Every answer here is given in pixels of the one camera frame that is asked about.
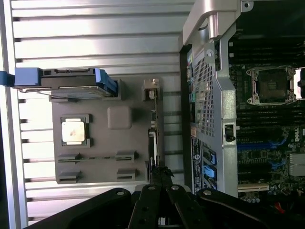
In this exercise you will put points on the CPU socket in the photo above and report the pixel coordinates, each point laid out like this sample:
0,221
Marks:
271,84

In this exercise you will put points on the green motherboard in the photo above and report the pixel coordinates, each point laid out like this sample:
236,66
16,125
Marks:
259,155

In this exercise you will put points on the open black PC case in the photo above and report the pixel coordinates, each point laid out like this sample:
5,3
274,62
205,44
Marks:
226,95

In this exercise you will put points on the silver CPU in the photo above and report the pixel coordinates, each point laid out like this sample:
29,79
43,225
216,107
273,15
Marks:
73,132

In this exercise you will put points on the blue expansion slot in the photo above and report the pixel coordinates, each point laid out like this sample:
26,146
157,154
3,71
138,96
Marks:
252,145

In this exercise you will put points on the silver chipset heatsink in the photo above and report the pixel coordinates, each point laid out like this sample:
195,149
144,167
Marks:
297,164

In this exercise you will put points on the grey parts rack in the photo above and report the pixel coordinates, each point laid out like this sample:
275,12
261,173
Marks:
107,143

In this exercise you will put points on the silver socket cover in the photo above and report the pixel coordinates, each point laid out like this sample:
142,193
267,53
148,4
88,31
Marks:
300,83

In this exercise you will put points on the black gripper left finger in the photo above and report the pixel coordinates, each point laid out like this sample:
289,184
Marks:
143,207

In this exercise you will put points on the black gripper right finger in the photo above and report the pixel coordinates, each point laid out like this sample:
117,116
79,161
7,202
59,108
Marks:
183,205

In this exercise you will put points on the hard disk in blue carrier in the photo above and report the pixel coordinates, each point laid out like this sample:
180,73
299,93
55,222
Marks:
71,81

